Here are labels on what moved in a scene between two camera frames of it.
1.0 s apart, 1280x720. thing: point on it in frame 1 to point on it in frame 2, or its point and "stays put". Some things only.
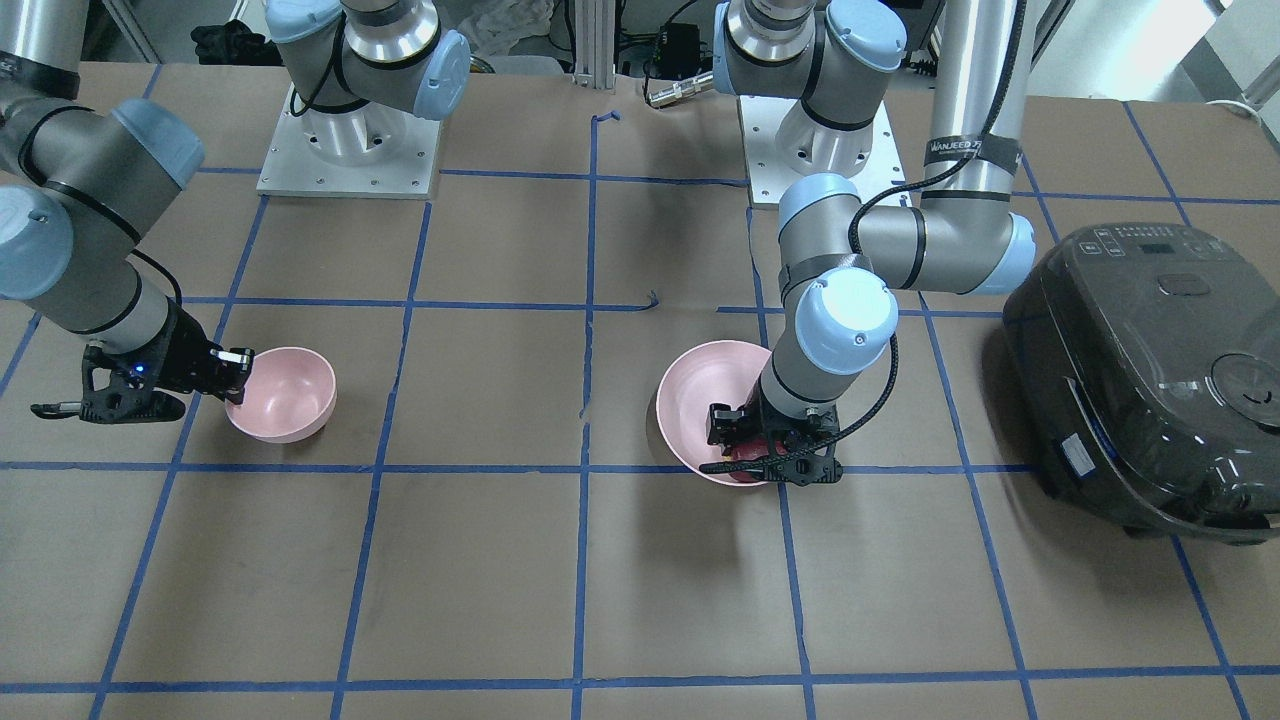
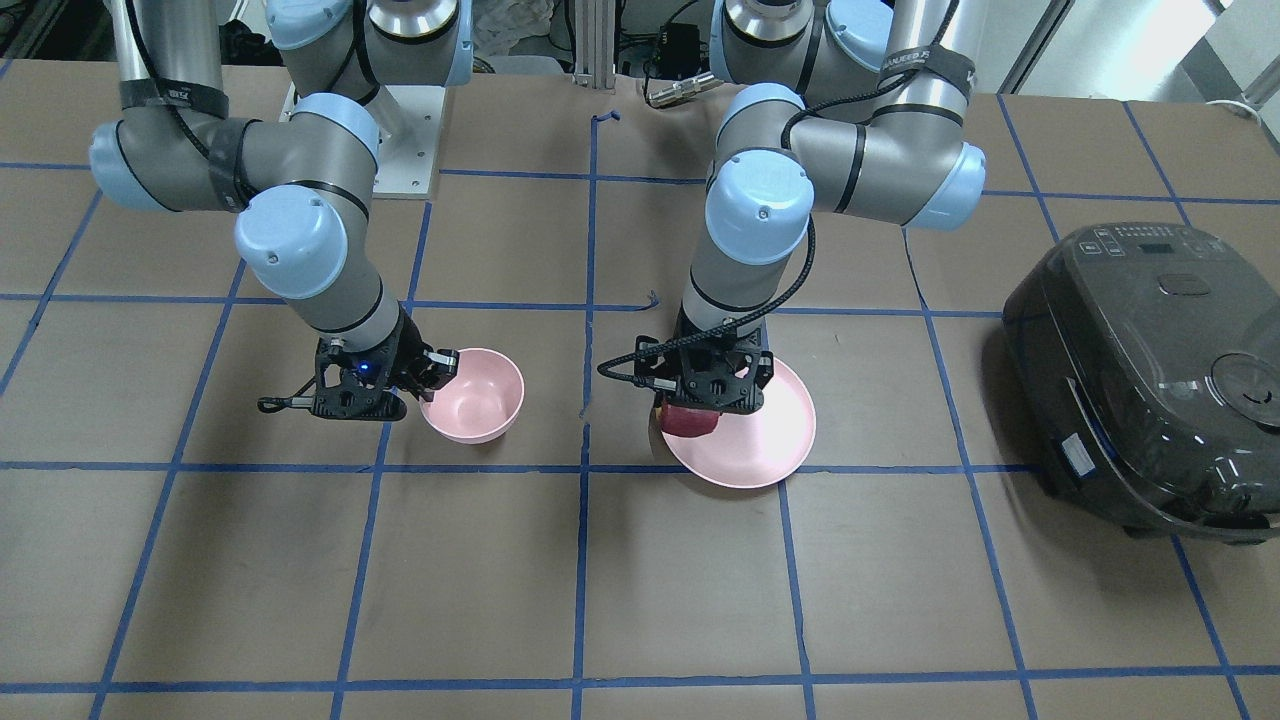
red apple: x=753 y=449 to x=683 y=421
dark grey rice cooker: x=1143 y=362 stays put
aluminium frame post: x=594 y=43 stays put
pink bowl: x=290 y=393 to x=481 y=402
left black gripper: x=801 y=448 to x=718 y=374
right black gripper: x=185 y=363 to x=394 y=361
